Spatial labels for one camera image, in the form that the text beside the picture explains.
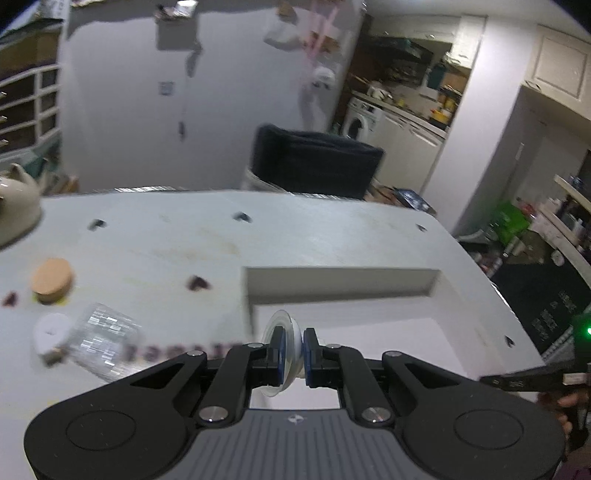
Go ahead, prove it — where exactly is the white drawer shelf unit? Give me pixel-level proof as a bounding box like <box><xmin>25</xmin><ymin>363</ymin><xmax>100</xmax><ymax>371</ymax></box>
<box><xmin>1</xmin><ymin>64</ymin><xmax>61</xmax><ymax>161</ymax></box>

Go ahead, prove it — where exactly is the clear plastic blister case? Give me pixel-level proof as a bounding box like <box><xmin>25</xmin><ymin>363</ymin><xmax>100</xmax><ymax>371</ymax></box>
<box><xmin>67</xmin><ymin>303</ymin><xmax>141</xmax><ymax>382</ymax></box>

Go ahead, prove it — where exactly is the cream ceramic teapot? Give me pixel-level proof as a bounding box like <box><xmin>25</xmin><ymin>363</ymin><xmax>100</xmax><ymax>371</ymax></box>
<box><xmin>0</xmin><ymin>163</ymin><xmax>42</xmax><ymax>247</ymax></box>

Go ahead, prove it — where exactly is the clear round suction cup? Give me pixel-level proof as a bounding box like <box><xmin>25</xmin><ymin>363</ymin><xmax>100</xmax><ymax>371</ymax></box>
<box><xmin>252</xmin><ymin>307</ymin><xmax>304</xmax><ymax>408</ymax></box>

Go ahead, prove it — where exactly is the round wooden lid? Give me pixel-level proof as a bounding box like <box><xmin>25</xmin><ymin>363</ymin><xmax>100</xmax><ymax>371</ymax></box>
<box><xmin>31</xmin><ymin>258</ymin><xmax>74</xmax><ymax>304</ymax></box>

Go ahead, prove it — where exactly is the black woven chair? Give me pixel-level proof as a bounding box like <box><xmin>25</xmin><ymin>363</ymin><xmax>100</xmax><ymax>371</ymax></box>
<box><xmin>249</xmin><ymin>124</ymin><xmax>385</xmax><ymax>200</ymax></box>

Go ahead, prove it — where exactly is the green cardboard box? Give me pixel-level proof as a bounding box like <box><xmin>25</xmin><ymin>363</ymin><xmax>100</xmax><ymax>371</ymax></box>
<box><xmin>490</xmin><ymin>202</ymin><xmax>531</xmax><ymax>246</ymax></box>

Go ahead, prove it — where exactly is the white washing machine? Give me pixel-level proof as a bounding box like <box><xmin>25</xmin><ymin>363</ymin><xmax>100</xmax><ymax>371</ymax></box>
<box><xmin>341</xmin><ymin>97</ymin><xmax>384</xmax><ymax>145</ymax></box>

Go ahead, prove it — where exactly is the white shallow tray box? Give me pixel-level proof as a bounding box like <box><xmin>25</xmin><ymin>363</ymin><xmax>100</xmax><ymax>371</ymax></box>
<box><xmin>245</xmin><ymin>267</ymin><xmax>542</xmax><ymax>409</ymax></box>

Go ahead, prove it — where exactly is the white tape measure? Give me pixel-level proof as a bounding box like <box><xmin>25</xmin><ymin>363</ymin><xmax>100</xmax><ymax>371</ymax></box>
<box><xmin>32</xmin><ymin>313</ymin><xmax>73</xmax><ymax>365</ymax></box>

